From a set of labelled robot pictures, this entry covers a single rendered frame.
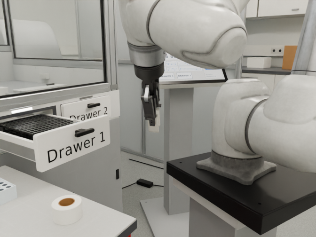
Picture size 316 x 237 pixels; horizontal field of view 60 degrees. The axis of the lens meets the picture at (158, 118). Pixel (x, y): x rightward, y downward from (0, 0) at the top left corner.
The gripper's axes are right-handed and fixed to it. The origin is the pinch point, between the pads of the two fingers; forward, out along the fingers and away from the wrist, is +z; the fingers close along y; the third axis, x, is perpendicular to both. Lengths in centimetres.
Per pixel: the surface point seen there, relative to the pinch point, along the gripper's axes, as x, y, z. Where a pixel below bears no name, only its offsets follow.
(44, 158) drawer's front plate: 29.2, -14.5, 4.3
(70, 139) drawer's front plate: 25.6, -5.4, 6.0
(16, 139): 41.8, -8.6, 4.5
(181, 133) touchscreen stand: -1, 65, 73
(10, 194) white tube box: 35.3, -25.0, 7.9
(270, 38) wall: -98, 319, 132
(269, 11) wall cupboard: -87, 303, 88
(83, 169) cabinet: 40, 15, 51
